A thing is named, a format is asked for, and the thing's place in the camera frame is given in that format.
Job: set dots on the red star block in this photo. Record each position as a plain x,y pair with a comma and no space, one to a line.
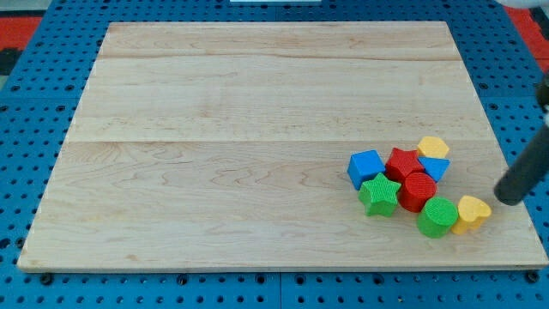
401,163

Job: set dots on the green star block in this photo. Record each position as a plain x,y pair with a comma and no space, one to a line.
379,196

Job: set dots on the green cylinder block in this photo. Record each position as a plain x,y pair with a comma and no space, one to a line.
437,217

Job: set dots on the yellow hexagon block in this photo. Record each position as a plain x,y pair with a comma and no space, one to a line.
432,146

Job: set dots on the blue cube block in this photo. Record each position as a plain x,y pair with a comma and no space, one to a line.
364,166

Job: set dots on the red cylinder block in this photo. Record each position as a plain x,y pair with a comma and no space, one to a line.
416,190

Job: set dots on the light wooden board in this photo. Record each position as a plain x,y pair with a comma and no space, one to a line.
223,147

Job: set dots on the blue triangle block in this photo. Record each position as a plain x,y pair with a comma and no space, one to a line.
434,167

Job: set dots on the yellow heart block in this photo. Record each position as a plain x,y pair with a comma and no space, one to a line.
472,213

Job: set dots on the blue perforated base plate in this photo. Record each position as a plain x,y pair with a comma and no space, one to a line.
42,92

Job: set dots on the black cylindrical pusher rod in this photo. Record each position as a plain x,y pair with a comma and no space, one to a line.
526,171

